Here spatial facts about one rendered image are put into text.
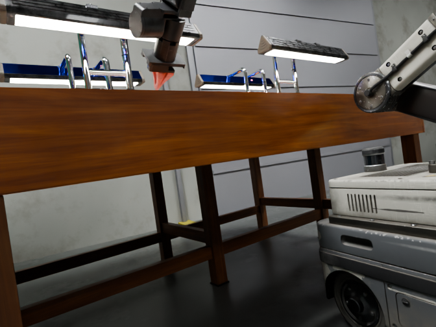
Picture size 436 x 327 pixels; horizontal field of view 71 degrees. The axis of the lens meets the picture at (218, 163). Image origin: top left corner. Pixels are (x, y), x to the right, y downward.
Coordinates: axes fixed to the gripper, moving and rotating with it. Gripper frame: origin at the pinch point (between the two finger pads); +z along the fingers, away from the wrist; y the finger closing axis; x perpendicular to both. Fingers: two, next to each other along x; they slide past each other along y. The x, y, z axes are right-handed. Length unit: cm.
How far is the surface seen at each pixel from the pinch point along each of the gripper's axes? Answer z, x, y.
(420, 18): 7, -220, -571
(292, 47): -2, -30, -79
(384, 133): 5, 24, -94
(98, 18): -4.1, -28.5, 8.7
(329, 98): -5, 13, -59
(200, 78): 40, -67, -63
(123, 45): 10.5, -41.0, -5.0
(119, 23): -3.5, -28.0, 2.5
